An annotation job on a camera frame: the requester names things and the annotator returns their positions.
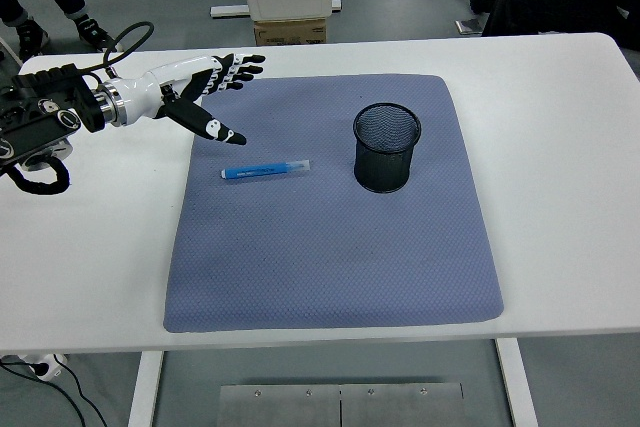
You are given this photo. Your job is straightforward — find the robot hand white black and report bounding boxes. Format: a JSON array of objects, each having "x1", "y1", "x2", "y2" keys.
[{"x1": 117, "y1": 53, "x2": 267, "y2": 147}]

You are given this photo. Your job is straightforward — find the blue marker pen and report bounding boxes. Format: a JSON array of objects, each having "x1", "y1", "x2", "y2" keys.
[{"x1": 220, "y1": 159, "x2": 312, "y2": 180}]

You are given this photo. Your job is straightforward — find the black mesh pen holder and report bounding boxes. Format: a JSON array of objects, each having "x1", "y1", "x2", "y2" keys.
[{"x1": 353, "y1": 102, "x2": 423, "y2": 194}]

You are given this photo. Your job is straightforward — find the white floor base bar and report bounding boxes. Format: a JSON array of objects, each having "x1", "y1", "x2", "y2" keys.
[{"x1": 210, "y1": 0, "x2": 344, "y2": 17}]

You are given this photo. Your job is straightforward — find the white slanted furniture foot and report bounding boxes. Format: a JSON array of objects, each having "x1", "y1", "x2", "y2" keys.
[{"x1": 0, "y1": 34, "x2": 24, "y2": 67}]

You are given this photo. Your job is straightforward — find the cardboard box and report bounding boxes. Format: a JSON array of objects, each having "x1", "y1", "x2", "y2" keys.
[{"x1": 253, "y1": 18, "x2": 329, "y2": 47}]

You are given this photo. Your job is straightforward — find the blue-grey textured mat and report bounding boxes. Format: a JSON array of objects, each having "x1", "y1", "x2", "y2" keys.
[{"x1": 162, "y1": 73, "x2": 505, "y2": 334}]

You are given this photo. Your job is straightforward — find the white power strip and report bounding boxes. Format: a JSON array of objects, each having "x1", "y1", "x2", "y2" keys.
[{"x1": 19, "y1": 352, "x2": 69, "y2": 381}]

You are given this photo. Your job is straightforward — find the white table leg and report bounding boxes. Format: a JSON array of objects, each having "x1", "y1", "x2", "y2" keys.
[
  {"x1": 495, "y1": 337, "x2": 540, "y2": 427},
  {"x1": 127, "y1": 350, "x2": 165, "y2": 427}
]

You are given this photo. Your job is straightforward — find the small grey floor pad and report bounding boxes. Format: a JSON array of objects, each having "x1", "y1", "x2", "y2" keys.
[{"x1": 454, "y1": 18, "x2": 484, "y2": 37}]

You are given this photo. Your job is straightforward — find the black floor cable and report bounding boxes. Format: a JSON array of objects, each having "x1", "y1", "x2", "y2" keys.
[{"x1": 0, "y1": 356, "x2": 109, "y2": 427}]

